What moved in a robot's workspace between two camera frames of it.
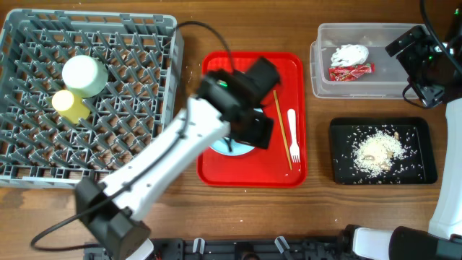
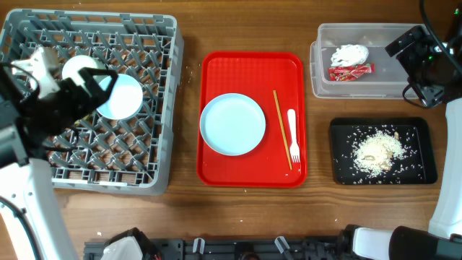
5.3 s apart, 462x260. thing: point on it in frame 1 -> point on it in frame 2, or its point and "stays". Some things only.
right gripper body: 422,62 stays
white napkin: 349,54 stays
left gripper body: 241,127 -> 57,113
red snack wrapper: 351,72 stays
